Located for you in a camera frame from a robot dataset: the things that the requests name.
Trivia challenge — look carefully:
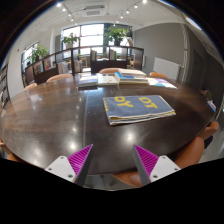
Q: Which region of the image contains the beige book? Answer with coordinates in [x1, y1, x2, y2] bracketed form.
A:
[117, 68, 148, 78]

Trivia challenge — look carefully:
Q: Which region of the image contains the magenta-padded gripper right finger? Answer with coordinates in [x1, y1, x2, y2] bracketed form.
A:
[132, 144, 182, 187]

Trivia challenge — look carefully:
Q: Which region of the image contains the dark blue book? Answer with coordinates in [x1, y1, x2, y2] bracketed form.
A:
[77, 75, 99, 89]

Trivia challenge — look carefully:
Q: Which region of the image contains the group of orange chairs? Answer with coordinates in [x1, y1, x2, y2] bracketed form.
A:
[23, 67, 169, 92]

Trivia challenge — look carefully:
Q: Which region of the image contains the orange chair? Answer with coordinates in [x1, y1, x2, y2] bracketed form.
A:
[0, 139, 23, 163]
[111, 121, 220, 188]

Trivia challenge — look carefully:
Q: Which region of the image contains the purple book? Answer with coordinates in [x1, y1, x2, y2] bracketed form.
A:
[157, 78, 178, 90]

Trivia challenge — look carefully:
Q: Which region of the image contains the dark room divider shelf unit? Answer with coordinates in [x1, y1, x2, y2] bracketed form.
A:
[23, 44, 145, 86]

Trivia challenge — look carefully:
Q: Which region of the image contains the group of ceiling spotlights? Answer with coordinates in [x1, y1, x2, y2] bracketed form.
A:
[54, 0, 149, 21]

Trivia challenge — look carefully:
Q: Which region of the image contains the large white radiator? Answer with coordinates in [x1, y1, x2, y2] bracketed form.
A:
[152, 56, 181, 81]

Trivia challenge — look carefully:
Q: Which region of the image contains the grey towel with yellow letters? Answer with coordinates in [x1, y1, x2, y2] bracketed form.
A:
[102, 94, 177, 127]

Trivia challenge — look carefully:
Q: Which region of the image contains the white illustrated book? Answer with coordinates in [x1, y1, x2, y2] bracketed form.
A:
[146, 77, 169, 88]

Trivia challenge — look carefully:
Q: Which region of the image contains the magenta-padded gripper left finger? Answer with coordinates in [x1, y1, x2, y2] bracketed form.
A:
[44, 143, 94, 188]

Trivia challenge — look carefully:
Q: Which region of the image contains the group of potted plants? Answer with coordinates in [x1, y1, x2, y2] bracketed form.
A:
[28, 26, 129, 64]

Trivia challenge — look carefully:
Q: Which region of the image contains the ceiling air conditioner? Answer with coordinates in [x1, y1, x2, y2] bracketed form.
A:
[83, 4, 106, 17]

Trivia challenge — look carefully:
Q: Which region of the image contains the wall bookshelf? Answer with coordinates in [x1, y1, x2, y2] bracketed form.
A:
[0, 63, 10, 109]

